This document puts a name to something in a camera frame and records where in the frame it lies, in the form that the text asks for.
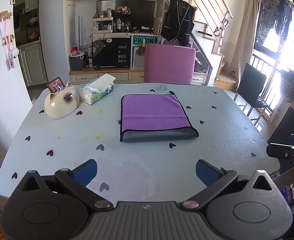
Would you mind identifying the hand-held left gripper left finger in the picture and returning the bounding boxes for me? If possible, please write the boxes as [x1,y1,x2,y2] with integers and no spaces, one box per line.
[10,159,114,211]

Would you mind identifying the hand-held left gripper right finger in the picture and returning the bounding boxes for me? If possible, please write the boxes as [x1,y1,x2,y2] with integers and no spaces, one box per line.
[183,159,282,209]

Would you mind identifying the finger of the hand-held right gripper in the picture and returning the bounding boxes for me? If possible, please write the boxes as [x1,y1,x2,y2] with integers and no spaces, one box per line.
[266,134,294,172]

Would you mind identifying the purple towel with grey underside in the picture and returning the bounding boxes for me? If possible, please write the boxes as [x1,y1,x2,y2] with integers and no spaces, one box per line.
[119,91,200,143]

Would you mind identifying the black chair beside table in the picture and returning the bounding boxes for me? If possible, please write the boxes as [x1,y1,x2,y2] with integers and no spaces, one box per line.
[267,106,294,207]

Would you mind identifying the colourful printed packet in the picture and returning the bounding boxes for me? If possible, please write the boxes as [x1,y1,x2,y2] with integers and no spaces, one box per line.
[281,184,294,203]

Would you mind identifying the dark clothes on drying rack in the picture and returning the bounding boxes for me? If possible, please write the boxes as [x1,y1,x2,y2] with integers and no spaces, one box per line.
[278,69,294,106]

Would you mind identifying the cream cat-shaped ceramic holder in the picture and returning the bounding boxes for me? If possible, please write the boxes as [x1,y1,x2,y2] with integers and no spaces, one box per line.
[44,82,79,120]

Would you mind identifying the black chair with metal legs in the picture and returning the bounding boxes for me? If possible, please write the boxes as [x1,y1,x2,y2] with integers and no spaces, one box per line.
[233,63,269,126]

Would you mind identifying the tissue pack with leaf print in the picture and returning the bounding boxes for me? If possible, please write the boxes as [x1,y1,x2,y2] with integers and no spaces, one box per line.
[78,73,116,105]

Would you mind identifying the small brown framed box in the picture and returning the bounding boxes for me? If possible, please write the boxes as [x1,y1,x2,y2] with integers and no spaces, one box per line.
[47,76,65,93]

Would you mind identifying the cream television cabinet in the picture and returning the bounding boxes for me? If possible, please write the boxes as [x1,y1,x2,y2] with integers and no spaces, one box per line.
[69,67,210,86]

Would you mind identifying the grey storage basket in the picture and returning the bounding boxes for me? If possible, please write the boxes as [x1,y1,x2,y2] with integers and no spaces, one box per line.
[69,53,85,71]

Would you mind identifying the pink chair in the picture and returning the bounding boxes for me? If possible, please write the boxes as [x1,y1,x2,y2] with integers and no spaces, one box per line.
[143,43,196,85]

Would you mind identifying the white staircase with railing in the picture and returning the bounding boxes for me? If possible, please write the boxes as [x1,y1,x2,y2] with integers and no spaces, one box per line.
[182,0,238,91]

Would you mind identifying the cream kitchen base cabinet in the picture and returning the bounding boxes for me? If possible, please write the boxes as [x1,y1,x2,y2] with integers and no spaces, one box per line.
[18,42,49,87]

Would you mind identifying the beige curtain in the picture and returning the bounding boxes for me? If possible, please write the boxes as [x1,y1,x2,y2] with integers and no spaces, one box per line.
[230,0,262,81]

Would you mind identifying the black board with white lettering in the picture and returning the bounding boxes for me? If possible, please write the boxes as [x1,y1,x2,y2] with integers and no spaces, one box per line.
[91,36,132,68]

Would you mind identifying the white perforated metal cage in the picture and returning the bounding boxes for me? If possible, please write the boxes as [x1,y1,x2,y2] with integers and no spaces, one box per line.
[130,45,146,71]

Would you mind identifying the green sign plate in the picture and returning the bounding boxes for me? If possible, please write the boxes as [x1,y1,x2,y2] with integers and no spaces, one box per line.
[131,35,158,46]

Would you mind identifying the white shelf organiser with bottles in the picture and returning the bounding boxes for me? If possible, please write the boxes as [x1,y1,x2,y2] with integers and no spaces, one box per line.
[91,16,114,33]

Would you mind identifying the black jacket with white trim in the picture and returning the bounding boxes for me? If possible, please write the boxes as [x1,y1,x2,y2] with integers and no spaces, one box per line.
[160,0,196,46]

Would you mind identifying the dark hanging clothes on rail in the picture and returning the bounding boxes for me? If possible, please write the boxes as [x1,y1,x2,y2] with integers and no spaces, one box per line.
[255,0,293,53]

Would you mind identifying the pink wall hanging ornament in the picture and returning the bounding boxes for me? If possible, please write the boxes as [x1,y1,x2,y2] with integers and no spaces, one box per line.
[0,10,20,70]

